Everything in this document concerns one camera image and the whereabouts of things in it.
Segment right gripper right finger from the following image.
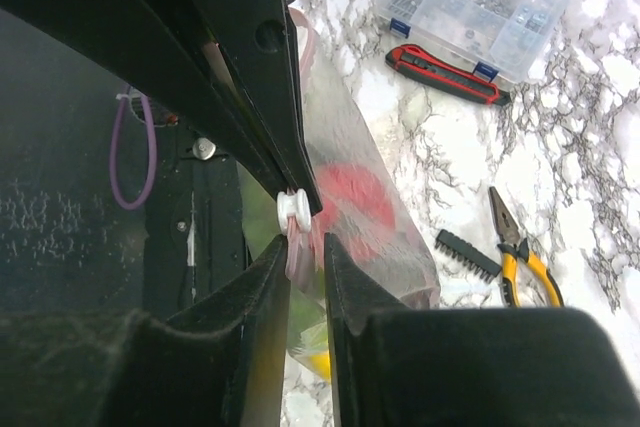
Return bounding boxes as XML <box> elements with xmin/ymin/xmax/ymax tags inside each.
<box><xmin>324</xmin><ymin>234</ymin><xmax>639</xmax><ymax>426</ymax></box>

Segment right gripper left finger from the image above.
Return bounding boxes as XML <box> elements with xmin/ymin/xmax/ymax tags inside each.
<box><xmin>1</xmin><ymin>236</ymin><xmax>289</xmax><ymax>426</ymax></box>

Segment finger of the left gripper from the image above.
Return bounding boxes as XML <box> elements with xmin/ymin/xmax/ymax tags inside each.
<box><xmin>192</xmin><ymin>0</ymin><xmax>322</xmax><ymax>214</ymax></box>
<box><xmin>0</xmin><ymin>0</ymin><xmax>289</xmax><ymax>198</ymax></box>

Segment yellow toy mango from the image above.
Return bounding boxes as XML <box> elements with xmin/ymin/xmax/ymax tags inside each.
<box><xmin>308</xmin><ymin>350</ymin><xmax>331</xmax><ymax>382</ymax></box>

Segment red toy tomato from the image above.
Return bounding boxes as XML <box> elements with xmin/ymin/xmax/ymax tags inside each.
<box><xmin>313</xmin><ymin>163</ymin><xmax>396</xmax><ymax>263</ymax></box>

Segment clear zip top bag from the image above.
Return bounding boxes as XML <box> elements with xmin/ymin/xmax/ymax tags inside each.
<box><xmin>237</xmin><ymin>6</ymin><xmax>442</xmax><ymax>383</ymax></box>

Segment black comb piece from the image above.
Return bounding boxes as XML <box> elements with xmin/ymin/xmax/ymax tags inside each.
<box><xmin>435</xmin><ymin>229</ymin><xmax>502</xmax><ymax>283</ymax></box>

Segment red black utility knife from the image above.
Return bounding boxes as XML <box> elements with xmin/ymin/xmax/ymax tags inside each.
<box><xmin>385</xmin><ymin>44</ymin><xmax>511</xmax><ymax>106</ymax></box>

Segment clear plastic box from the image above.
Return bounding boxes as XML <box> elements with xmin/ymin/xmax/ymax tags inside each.
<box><xmin>376</xmin><ymin>0</ymin><xmax>569</xmax><ymax>84</ymax></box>

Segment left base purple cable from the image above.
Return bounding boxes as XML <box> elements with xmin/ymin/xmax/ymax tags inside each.
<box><xmin>108</xmin><ymin>91</ymin><xmax>159</xmax><ymax>212</ymax></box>

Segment yellow handled pliers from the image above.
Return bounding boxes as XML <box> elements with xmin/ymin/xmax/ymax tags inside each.
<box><xmin>488</xmin><ymin>186</ymin><xmax>565</xmax><ymax>308</ymax></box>

